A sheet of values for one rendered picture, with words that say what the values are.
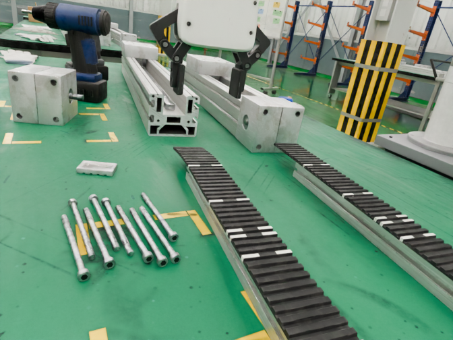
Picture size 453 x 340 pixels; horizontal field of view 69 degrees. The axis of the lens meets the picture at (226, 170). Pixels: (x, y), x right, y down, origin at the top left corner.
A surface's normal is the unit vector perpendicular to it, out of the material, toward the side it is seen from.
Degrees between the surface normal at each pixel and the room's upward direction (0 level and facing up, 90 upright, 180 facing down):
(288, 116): 90
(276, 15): 86
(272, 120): 90
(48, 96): 90
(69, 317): 0
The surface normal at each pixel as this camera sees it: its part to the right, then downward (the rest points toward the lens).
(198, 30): 0.32, 0.40
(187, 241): 0.14, -0.91
